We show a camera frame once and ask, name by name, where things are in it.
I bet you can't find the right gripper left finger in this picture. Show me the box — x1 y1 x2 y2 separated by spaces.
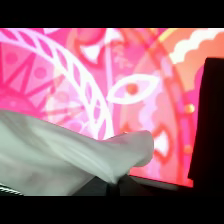
87 179 118 197

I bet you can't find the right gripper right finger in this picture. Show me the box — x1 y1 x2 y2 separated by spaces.
117 174 148 197

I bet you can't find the white shirt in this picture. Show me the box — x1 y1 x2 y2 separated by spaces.
0 109 155 197

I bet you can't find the black garment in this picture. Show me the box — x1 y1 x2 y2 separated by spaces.
187 57 224 193

